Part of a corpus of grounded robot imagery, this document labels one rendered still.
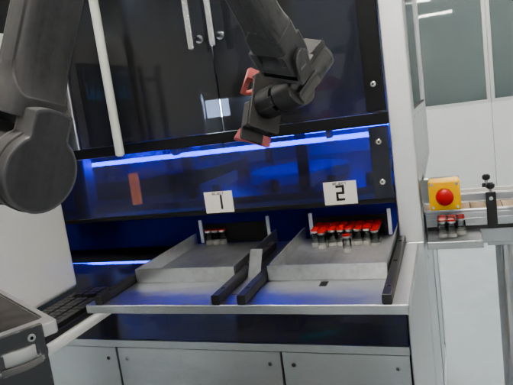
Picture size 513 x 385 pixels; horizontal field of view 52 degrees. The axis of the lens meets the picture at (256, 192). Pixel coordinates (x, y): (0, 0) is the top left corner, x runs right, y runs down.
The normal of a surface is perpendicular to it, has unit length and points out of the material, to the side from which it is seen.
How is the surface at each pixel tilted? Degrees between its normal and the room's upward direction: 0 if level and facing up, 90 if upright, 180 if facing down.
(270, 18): 104
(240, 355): 90
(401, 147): 90
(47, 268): 90
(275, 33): 99
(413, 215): 90
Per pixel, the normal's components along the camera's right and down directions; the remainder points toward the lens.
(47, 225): 0.93, -0.07
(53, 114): 0.81, 0.24
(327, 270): -0.32, 0.18
